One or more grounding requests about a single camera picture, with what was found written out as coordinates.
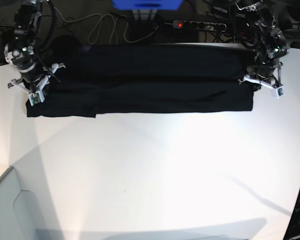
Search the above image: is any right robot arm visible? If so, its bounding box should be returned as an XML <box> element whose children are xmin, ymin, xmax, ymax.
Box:
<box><xmin>4</xmin><ymin>0</ymin><xmax>66</xmax><ymax>102</ymax></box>

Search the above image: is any blue plastic box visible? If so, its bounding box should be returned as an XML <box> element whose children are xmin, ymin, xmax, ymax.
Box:
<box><xmin>112</xmin><ymin>0</ymin><xmax>183</xmax><ymax>11</ymax></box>

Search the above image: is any grey power strip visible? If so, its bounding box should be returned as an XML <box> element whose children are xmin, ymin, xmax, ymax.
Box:
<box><xmin>172</xmin><ymin>20</ymin><xmax>227</xmax><ymax>33</ymax></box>

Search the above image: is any black T-shirt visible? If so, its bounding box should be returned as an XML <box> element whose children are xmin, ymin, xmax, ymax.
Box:
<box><xmin>26</xmin><ymin>44</ymin><xmax>255</xmax><ymax>118</ymax></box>

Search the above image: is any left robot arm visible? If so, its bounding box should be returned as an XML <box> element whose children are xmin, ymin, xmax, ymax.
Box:
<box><xmin>229</xmin><ymin>0</ymin><xmax>290</xmax><ymax>98</ymax></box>

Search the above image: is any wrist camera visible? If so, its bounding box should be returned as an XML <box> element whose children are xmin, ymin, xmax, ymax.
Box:
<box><xmin>28</xmin><ymin>91</ymin><xmax>45</xmax><ymax>106</ymax></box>
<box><xmin>270</xmin><ymin>85</ymin><xmax>285</xmax><ymax>99</ymax></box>

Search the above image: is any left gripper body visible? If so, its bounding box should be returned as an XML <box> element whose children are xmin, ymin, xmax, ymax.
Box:
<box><xmin>238</xmin><ymin>62</ymin><xmax>283</xmax><ymax>88</ymax></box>

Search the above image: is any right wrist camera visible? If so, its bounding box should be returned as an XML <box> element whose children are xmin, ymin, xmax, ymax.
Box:
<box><xmin>28</xmin><ymin>91</ymin><xmax>45</xmax><ymax>106</ymax></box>

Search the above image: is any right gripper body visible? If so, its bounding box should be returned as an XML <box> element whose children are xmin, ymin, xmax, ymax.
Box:
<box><xmin>7</xmin><ymin>63</ymin><xmax>66</xmax><ymax>94</ymax></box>

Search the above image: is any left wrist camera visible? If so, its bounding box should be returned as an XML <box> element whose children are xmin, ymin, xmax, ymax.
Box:
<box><xmin>270</xmin><ymin>85</ymin><xmax>285</xmax><ymax>99</ymax></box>

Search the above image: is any grey looped cable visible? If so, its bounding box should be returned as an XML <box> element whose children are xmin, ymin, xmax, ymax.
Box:
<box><xmin>54</xmin><ymin>7</ymin><xmax>156</xmax><ymax>46</ymax></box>

